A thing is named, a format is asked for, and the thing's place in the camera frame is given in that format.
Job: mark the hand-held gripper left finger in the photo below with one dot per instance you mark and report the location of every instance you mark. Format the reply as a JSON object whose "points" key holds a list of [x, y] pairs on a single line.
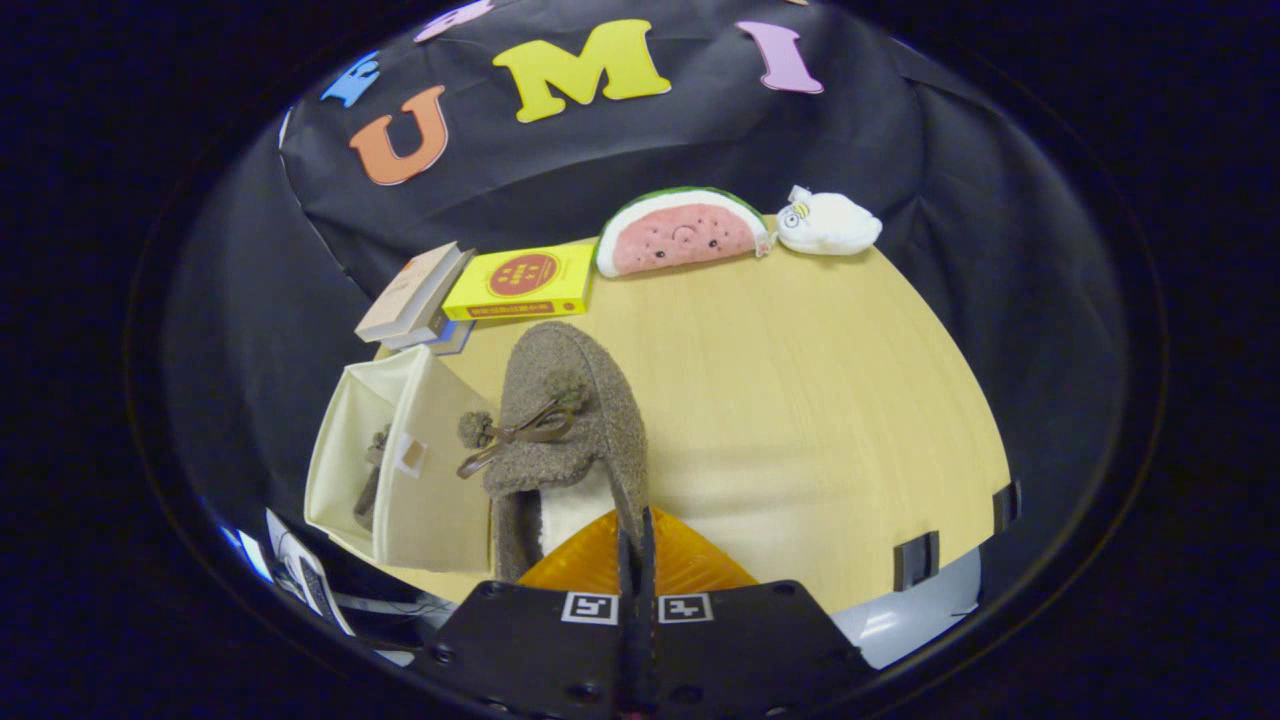
{"points": [[530, 650]]}

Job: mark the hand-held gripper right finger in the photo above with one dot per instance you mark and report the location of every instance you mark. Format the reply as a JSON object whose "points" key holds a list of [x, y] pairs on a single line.
{"points": [[750, 650]]}

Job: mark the beige fabric storage box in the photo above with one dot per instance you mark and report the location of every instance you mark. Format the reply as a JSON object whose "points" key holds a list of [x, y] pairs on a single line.
{"points": [[440, 500]]}

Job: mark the brown fuzzy shoe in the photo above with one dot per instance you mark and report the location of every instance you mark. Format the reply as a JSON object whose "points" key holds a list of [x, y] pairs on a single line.
{"points": [[590, 400], [370, 495]]}

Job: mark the white printed box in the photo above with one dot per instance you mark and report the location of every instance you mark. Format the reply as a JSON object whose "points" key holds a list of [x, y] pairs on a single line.
{"points": [[310, 580]]}

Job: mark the black table clamp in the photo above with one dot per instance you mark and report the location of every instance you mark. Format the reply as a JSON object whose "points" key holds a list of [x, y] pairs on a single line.
{"points": [[915, 560], [1006, 506]]}

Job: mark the blue book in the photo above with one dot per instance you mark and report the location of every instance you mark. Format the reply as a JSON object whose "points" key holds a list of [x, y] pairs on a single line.
{"points": [[455, 340]]}

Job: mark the grey book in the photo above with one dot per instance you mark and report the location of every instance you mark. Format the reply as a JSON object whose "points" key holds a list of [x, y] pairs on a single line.
{"points": [[430, 325]]}

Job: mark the yellow book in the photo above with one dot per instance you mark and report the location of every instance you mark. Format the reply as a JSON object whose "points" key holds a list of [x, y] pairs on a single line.
{"points": [[520, 280]]}

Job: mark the beige book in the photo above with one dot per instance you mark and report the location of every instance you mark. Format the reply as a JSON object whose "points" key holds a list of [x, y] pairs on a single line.
{"points": [[405, 290]]}

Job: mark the watermelon slice plush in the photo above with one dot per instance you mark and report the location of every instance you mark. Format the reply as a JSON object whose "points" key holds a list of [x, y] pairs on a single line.
{"points": [[680, 235]]}

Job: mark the white plush toy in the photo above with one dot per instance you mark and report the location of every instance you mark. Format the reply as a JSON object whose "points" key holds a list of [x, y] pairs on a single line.
{"points": [[830, 225]]}

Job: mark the black backdrop cloth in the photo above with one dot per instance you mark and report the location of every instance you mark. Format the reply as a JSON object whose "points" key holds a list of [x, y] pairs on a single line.
{"points": [[900, 150]]}

